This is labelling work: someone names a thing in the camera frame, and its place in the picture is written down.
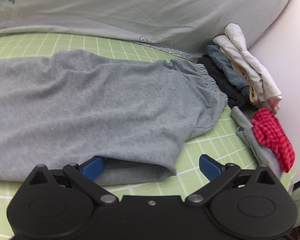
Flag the grey sweatpants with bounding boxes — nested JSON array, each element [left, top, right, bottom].
[[0, 50, 228, 185]]

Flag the grey carrot print sheet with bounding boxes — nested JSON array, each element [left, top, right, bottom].
[[0, 0, 289, 60]]

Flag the red checked folded cloth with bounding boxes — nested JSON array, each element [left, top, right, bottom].
[[250, 108, 295, 173]]

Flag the beige folded garment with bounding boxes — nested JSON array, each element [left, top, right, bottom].
[[219, 48, 266, 104]]

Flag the white folded garment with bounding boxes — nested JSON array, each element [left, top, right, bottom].
[[212, 23, 282, 113]]

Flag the blue denim folded garment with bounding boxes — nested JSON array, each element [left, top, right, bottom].
[[206, 45, 249, 98]]

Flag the grey folded garment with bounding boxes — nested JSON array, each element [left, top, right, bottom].
[[230, 106, 283, 179]]

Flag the green grid mat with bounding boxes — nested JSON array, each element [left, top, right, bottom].
[[0, 33, 257, 239]]

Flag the black folded garment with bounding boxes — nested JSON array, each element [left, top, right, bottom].
[[198, 54, 257, 111]]

